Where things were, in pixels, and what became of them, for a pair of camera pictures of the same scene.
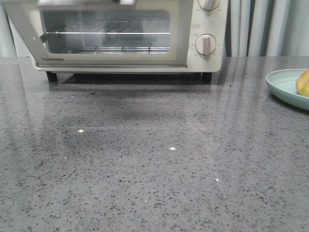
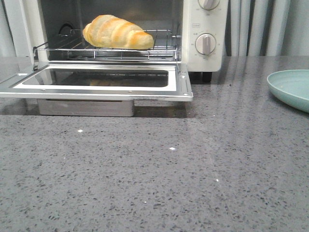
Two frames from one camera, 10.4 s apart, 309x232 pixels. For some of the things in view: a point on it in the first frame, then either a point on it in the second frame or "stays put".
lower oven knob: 205,44 stays put
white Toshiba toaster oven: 123,36 stays put
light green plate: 282,83 stays put
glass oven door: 151,33 → 161,81
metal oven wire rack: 149,27 → 115,45
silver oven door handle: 86,3 → 86,107
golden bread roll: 302,84 → 108,31
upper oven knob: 209,5 stays put
